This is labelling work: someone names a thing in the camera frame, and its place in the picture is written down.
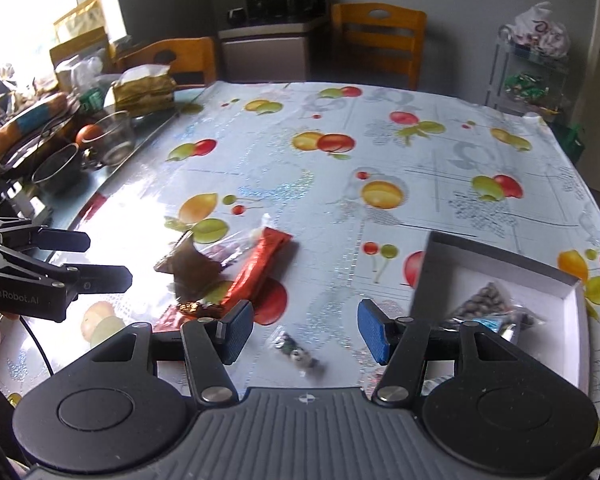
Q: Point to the gold foil candy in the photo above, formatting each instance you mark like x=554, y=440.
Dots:
x=196, y=308

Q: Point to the metal shelf rack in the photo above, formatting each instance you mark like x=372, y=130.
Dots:
x=500, y=70

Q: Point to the yellow padded envelope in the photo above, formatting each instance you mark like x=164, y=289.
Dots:
x=80, y=17

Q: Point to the green wrapped candies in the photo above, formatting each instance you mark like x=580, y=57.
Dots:
x=525, y=87

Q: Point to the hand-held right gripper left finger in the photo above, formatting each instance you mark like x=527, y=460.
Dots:
x=237, y=332

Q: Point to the dark metal bowl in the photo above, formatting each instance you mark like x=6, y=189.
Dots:
x=57, y=170

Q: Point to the clear packet with blue print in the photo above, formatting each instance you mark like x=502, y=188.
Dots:
x=510, y=327

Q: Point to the orange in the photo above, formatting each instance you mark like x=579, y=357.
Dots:
x=89, y=135

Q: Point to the small clear snack packet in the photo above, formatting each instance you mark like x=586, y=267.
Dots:
x=296, y=351

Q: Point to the clear packet of dark balls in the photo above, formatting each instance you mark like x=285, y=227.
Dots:
x=485, y=301

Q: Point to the green bag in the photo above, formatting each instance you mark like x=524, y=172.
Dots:
x=570, y=141

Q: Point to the bagged bread loaf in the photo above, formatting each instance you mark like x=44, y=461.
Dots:
x=30, y=120

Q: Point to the black tea bar machine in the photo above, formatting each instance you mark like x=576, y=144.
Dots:
x=280, y=15

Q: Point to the white printed plastic bag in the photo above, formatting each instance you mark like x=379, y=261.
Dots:
x=542, y=30

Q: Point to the long red snack packet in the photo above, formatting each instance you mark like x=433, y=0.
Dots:
x=262, y=265

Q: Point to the wooden chair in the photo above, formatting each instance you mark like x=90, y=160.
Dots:
x=380, y=42
x=180, y=57

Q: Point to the white cardboard box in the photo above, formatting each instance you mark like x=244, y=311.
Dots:
x=530, y=280

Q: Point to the green label plastic bottle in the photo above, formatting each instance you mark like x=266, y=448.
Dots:
x=92, y=99

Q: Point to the fruit print tablecloth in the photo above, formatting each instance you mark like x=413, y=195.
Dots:
x=380, y=160

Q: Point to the glass mug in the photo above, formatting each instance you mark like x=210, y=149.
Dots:
x=115, y=137

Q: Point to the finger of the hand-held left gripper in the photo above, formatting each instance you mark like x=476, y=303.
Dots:
x=60, y=240
x=97, y=279

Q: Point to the small red snack packet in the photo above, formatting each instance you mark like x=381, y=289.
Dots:
x=167, y=318

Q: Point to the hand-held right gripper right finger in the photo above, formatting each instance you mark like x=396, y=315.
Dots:
x=372, y=330

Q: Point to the clear white ball candy packet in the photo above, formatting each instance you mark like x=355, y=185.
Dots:
x=225, y=252

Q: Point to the tissue pack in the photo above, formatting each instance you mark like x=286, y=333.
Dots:
x=142, y=87

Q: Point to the gold snack packet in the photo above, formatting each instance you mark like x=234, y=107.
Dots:
x=192, y=266

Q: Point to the crumpled clear plastic bag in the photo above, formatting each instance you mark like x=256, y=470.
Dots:
x=87, y=72

